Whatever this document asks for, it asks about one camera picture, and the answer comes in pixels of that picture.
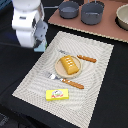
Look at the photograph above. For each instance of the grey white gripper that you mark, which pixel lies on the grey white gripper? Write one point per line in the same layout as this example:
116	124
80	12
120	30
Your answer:
34	37

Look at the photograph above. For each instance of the golden bread loaf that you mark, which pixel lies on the golden bread loaf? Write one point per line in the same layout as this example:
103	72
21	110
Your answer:
69	65

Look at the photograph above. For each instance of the yellow butter box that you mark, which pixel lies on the yellow butter box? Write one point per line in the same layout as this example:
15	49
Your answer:
57	94

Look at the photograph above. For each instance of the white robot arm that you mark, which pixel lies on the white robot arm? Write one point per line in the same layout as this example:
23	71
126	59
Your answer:
28	22

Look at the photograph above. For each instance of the round beige plate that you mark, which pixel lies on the round beige plate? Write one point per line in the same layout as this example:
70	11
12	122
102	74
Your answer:
62	72

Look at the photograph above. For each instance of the grey cooking pot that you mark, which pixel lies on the grey cooking pot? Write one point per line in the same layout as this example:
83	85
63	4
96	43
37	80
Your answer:
91	13

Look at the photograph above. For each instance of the pink wooden tray board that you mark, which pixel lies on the pink wooden tray board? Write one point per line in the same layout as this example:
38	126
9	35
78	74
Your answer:
106	28

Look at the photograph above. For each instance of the white woven placemat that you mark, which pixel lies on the white woven placemat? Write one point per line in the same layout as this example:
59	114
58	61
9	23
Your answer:
78	108

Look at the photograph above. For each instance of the beige bowl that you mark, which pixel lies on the beige bowl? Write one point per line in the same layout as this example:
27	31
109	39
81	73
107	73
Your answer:
122	15

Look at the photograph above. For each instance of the grey saucepan with handle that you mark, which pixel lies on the grey saucepan with handle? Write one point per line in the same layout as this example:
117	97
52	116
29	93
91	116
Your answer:
68	9

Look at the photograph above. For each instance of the wooden handled fork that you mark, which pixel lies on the wooden handled fork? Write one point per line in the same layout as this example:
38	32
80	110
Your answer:
66	81

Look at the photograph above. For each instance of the wooden handled knife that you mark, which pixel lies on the wooden handled knife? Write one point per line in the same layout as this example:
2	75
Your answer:
79	56

